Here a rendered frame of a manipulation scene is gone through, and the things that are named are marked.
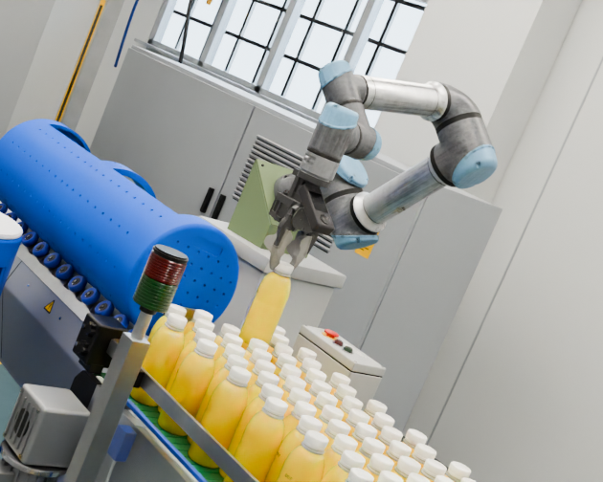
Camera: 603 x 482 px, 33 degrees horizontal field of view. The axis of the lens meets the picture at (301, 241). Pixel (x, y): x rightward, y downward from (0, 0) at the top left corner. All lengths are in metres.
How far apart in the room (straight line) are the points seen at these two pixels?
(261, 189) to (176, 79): 2.34
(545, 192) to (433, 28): 1.02
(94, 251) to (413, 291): 1.95
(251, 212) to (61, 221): 0.56
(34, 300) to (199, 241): 0.51
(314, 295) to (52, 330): 0.78
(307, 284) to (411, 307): 1.32
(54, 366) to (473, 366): 3.06
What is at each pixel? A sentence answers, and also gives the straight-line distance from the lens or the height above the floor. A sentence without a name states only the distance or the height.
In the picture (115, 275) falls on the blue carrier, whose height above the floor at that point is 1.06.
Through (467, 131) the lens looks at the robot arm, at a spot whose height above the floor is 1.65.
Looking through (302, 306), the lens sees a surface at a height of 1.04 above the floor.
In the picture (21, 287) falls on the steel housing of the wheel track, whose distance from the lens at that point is 2.66.
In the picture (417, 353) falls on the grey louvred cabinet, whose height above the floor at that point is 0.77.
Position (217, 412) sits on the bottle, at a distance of 1.87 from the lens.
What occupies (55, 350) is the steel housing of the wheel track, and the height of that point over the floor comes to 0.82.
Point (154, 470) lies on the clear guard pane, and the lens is 1.83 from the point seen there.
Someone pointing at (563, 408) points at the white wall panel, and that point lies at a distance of 4.93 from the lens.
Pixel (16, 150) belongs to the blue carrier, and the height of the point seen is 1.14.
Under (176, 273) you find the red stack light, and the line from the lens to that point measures 1.71.
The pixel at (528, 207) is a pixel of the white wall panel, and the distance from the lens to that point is 5.15.
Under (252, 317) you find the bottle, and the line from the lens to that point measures 2.15.
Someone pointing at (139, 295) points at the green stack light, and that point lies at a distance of 1.73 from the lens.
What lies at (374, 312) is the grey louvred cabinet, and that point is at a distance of 3.97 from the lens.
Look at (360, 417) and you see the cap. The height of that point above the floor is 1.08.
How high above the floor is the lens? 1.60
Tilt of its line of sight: 8 degrees down
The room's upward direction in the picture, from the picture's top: 23 degrees clockwise
